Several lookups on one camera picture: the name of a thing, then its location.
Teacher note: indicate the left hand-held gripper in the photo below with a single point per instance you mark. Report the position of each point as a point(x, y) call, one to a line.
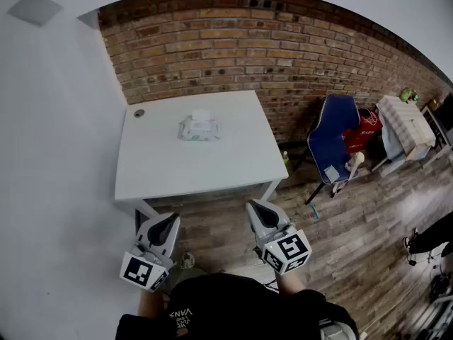
point(148, 250)

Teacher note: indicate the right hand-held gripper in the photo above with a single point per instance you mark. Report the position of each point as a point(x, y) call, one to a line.
point(279, 239)

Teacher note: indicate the white wet wipes pack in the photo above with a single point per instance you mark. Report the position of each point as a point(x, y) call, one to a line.
point(198, 129)

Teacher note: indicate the person's right forearm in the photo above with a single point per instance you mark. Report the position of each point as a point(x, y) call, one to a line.
point(290, 283)

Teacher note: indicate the person's left forearm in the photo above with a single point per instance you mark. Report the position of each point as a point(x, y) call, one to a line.
point(150, 305)

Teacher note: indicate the white table leg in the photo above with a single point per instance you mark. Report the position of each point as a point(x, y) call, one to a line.
point(270, 191)
point(139, 218)

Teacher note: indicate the person's camouflage shoe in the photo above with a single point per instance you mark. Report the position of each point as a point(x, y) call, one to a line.
point(187, 260)

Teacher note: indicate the teal stick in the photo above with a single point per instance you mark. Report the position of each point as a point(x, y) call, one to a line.
point(315, 212)

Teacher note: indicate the person's black shirt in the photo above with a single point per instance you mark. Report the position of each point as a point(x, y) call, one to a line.
point(230, 306)

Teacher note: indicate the grey card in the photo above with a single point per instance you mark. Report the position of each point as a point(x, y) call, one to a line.
point(332, 174)

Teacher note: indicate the beige bottle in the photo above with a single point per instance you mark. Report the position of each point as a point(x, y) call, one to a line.
point(358, 161)

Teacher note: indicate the blue chair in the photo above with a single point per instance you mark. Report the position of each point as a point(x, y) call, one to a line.
point(332, 136)

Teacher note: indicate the red bag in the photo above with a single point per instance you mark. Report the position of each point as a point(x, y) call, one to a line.
point(364, 133)

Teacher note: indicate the pale blue cloth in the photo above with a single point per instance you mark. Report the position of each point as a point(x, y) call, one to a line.
point(391, 144)

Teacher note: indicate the checkered cloth covered table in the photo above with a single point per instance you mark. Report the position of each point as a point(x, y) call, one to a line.
point(403, 122)

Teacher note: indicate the grey metal rack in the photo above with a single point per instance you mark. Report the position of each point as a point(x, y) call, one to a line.
point(442, 317)

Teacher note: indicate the green toy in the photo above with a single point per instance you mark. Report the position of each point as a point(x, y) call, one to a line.
point(408, 95)

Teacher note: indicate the black monitor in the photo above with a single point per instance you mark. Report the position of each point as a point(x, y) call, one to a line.
point(446, 110)

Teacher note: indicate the grey ceiling panel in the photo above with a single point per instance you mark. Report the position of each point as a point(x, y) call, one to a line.
point(33, 8)

